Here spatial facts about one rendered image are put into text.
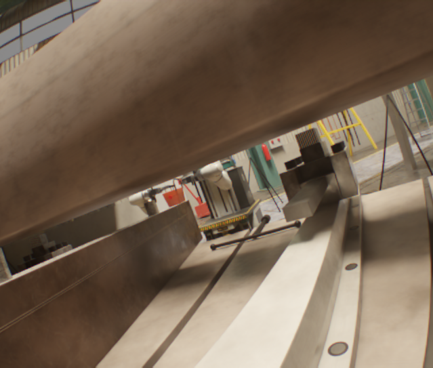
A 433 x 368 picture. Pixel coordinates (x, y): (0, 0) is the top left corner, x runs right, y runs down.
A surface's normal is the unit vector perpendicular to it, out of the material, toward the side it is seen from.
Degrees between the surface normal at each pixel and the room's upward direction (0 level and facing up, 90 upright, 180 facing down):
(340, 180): 90
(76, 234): 90
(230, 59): 90
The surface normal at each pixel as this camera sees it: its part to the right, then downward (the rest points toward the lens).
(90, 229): 0.16, -0.06
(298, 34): -0.60, 0.22
